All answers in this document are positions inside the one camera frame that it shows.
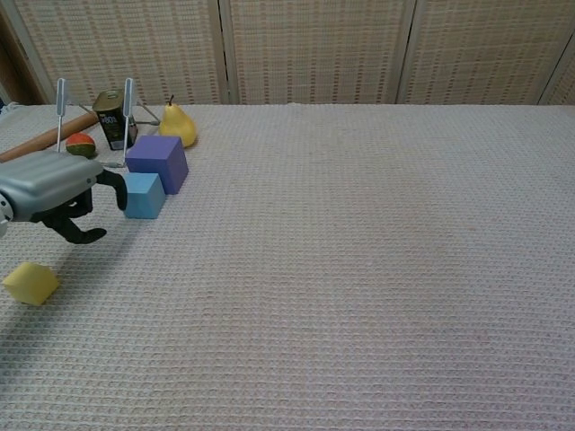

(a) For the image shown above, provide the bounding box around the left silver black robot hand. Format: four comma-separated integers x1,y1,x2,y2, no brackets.
0,151,128,245

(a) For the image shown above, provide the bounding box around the medium blue cube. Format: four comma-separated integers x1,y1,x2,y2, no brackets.
122,172,167,220

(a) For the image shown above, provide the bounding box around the small yellow cube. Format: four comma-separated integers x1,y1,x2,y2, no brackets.
2,262,60,307

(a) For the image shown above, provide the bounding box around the beige woven tablecloth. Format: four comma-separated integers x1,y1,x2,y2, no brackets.
0,102,575,431

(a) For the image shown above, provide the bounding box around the wooden rolling pin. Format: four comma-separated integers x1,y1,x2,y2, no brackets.
0,111,99,163

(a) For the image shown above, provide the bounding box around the red green ball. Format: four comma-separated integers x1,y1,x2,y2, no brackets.
65,133,97,159

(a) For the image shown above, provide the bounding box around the large purple cube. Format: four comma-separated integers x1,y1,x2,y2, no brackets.
125,135,190,196

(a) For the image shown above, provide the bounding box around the yellow pear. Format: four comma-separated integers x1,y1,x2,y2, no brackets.
158,93,199,149

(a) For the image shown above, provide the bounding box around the woven bamboo folding screen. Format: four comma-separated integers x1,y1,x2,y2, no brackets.
0,0,575,107

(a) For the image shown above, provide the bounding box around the metal wire stand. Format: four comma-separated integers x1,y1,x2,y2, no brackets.
56,77,162,170

